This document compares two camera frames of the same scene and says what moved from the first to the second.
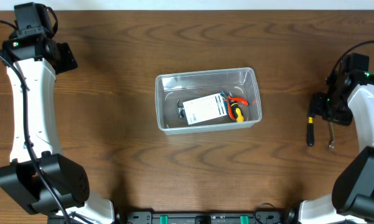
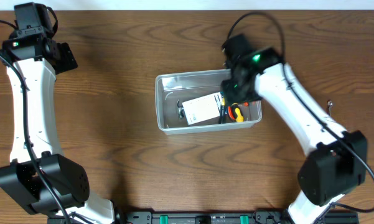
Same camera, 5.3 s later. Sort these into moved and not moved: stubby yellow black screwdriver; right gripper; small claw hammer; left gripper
Moved: right gripper
Not moved: small claw hammer; left gripper; stubby yellow black screwdriver
